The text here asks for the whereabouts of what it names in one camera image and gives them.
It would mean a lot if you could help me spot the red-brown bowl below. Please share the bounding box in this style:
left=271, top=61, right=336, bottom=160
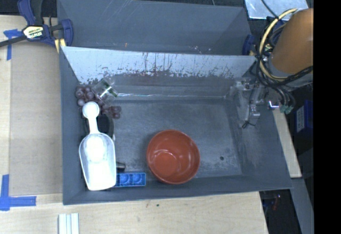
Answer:
left=145, top=129, right=201, bottom=185

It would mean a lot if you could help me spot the clear glass jar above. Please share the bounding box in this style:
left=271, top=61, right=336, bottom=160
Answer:
left=91, top=77, right=119, bottom=103

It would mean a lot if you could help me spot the white plastic scoop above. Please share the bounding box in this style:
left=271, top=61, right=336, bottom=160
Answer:
left=78, top=101, right=117, bottom=192

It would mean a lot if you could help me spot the blue toy brick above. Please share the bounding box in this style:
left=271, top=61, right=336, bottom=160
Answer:
left=115, top=172, right=147, bottom=188

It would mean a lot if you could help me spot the purple grape bunch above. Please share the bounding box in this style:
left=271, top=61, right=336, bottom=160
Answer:
left=75, top=85, right=123, bottom=120

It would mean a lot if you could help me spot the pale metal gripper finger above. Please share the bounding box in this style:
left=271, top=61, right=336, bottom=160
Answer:
left=228, top=79, right=251, bottom=107
left=241, top=104, right=262, bottom=129

